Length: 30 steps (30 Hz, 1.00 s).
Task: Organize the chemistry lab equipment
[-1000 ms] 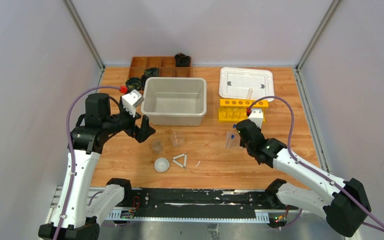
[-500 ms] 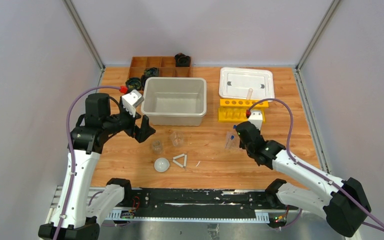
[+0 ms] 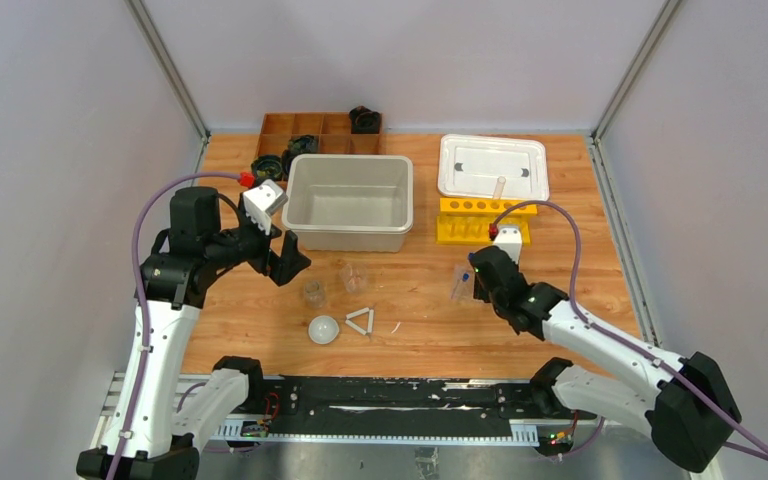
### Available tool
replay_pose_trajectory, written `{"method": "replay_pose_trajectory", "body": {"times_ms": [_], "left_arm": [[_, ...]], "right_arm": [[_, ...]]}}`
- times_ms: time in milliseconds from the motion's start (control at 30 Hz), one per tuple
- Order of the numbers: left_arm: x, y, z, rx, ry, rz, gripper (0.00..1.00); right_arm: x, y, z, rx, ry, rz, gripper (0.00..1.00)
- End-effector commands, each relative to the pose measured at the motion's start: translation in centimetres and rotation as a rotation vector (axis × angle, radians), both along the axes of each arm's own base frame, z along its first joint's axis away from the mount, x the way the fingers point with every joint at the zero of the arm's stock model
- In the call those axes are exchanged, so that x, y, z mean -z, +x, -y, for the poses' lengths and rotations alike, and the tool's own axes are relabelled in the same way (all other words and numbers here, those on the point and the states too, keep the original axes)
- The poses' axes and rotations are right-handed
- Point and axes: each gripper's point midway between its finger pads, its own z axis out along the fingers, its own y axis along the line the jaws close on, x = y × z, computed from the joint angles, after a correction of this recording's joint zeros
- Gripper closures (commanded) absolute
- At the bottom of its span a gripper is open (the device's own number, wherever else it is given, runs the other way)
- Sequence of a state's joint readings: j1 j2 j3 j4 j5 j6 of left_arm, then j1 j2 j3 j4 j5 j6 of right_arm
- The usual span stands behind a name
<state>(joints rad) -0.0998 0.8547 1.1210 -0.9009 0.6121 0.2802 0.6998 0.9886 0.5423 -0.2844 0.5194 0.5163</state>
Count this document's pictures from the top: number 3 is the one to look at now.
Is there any blue capped tube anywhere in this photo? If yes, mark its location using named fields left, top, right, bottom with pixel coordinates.
left=451, top=273, right=470, bottom=299

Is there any small clear glass jar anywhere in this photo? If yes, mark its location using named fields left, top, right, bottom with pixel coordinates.
left=303, top=280, right=327, bottom=309

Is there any clear glass beaker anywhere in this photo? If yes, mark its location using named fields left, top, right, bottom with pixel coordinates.
left=339, top=262, right=368, bottom=294

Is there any white plastic bin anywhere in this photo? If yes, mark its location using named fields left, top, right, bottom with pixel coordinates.
left=282, top=154, right=414, bottom=253

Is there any clear test tube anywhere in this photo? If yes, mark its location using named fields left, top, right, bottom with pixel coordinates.
left=493, top=176, right=507, bottom=200

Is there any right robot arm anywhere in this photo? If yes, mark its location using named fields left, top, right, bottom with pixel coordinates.
left=469, top=246, right=742, bottom=473

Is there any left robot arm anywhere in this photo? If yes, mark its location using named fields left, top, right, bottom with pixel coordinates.
left=76, top=180, right=311, bottom=479

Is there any clear acrylic tube rack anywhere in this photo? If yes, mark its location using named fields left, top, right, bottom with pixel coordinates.
left=449, top=264, right=475, bottom=303

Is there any yellow test tube rack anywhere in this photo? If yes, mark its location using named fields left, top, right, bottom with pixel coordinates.
left=435, top=197, right=515, bottom=246

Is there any white round dish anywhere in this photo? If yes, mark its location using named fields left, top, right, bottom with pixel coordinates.
left=307, top=315, right=340, bottom=345

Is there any white clay triangle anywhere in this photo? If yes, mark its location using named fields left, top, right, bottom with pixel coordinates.
left=345, top=307, right=375, bottom=336

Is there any black round lens part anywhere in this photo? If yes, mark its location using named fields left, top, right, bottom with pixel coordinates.
left=281, top=149, right=299, bottom=177
left=250, top=154, right=284, bottom=182
left=348, top=106, right=383, bottom=135
left=287, top=135, right=319, bottom=155

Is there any white bin lid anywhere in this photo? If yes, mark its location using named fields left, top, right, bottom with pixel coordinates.
left=437, top=134, right=550, bottom=201

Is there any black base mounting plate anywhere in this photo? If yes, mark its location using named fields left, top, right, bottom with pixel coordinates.
left=233, top=376, right=595, bottom=438

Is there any wooden compartment tray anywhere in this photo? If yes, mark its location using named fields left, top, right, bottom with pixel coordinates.
left=250, top=106, right=384, bottom=183

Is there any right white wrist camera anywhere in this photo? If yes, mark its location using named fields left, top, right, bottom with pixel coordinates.
left=489, top=224, right=524, bottom=265

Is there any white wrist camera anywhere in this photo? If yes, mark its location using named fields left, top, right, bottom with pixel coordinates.
left=489, top=224, right=524, bottom=265
left=242, top=179, right=288, bottom=234

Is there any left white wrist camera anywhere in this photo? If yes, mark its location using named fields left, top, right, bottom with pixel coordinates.
left=242, top=179, right=288, bottom=234

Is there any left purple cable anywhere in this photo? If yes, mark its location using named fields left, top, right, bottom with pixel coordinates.
left=102, top=172, right=256, bottom=480

